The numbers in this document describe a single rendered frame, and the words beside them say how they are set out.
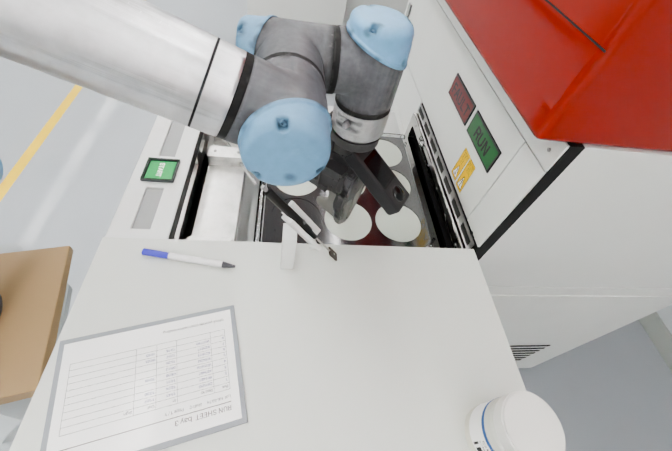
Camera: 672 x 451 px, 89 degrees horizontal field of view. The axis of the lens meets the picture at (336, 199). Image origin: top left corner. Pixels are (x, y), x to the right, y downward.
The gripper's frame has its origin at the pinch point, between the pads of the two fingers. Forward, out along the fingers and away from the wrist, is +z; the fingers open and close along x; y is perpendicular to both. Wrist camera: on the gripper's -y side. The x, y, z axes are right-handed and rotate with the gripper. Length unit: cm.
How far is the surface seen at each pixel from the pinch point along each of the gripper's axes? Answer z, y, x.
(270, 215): 6.1, 13.7, 4.2
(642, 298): 19, -68, -43
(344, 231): 6.2, -0.1, -2.2
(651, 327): 93, -130, -111
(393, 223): 6.2, -7.2, -10.6
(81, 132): 96, 175, -26
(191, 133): 0.0, 36.9, 1.7
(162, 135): 0.0, 40.4, 5.9
